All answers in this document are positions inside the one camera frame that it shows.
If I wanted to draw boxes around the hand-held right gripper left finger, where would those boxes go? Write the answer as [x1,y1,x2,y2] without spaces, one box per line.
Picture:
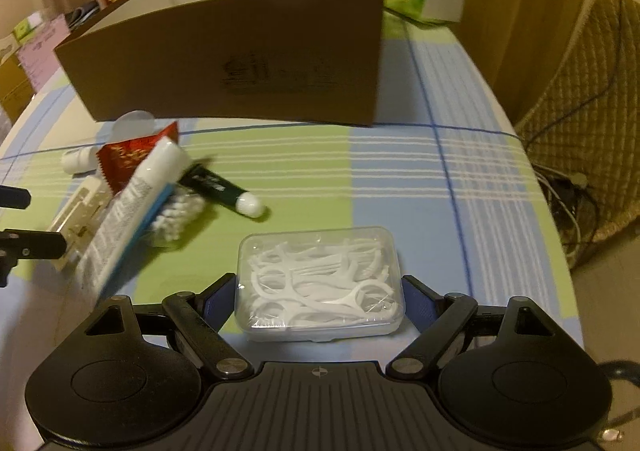
[85,272,253,382]

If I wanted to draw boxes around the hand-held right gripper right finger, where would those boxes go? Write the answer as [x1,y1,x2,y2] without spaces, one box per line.
[389,275,551,379]

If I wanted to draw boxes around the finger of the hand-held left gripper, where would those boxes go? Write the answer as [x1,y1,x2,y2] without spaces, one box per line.
[0,186,32,210]
[0,229,68,261]

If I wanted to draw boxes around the clear plastic blister package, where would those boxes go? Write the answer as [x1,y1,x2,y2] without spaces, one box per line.
[47,174,113,272]

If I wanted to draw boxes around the clear box of floss picks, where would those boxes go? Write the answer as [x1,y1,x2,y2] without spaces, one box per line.
[235,226,405,343]

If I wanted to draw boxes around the white and blue toothpaste tube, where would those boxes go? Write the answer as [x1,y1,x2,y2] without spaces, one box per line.
[80,138,193,302]

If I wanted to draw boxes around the dark green lip gel tube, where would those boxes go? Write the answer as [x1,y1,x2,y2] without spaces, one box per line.
[180,158,266,220]

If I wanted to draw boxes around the clear plastic cup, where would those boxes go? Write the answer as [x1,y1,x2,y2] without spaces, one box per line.
[111,112,156,146]

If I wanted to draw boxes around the brown cardboard box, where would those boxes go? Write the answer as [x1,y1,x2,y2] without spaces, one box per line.
[53,0,387,126]

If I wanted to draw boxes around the plaid cloth covered desktop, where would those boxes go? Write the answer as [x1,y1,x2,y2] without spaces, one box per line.
[0,21,586,382]

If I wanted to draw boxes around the small white tube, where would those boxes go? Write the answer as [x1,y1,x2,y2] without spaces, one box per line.
[61,147,108,175]

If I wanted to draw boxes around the clear tub of cotton swabs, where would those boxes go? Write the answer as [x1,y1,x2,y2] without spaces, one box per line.
[147,186,207,249]

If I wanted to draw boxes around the brown carton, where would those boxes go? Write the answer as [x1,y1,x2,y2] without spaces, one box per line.
[0,56,37,124]

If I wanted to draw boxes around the red foil packet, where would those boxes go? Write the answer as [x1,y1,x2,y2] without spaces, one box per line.
[95,121,180,194]

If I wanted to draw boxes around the pink box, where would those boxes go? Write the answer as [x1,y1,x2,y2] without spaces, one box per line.
[17,13,71,94]

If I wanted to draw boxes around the small green and white box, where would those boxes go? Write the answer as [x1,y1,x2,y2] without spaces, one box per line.
[11,13,43,46]

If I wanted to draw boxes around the dark flat object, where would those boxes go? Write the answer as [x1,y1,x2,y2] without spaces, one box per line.
[64,1,101,30]

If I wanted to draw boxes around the wooden cabinet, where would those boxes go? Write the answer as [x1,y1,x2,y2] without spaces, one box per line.
[462,0,601,122]

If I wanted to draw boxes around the white cables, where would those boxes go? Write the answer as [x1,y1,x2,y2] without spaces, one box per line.
[532,163,601,262]

